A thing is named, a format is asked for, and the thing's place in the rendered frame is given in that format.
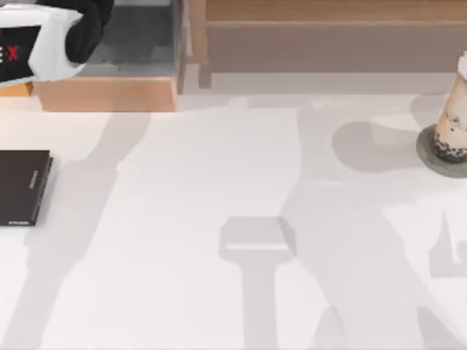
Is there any pulled-out wooden drawer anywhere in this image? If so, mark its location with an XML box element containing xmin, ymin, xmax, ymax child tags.
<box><xmin>0</xmin><ymin>0</ymin><xmax>185</xmax><ymax>112</ymax></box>

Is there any black book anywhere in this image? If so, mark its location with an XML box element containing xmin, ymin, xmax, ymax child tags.
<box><xmin>0</xmin><ymin>149</ymin><xmax>54</xmax><ymax>228</ymax></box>

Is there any grey round coaster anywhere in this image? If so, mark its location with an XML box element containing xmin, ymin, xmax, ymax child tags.
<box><xmin>416</xmin><ymin>122</ymin><xmax>467</xmax><ymax>179</ymax></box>

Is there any bubble tea cup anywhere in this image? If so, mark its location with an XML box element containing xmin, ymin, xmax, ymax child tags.
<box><xmin>432</xmin><ymin>50</ymin><xmax>467</xmax><ymax>164</ymax></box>

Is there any pale wooden drawer front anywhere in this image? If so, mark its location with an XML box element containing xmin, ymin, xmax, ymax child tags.
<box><xmin>31</xmin><ymin>75</ymin><xmax>180</xmax><ymax>112</ymax></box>

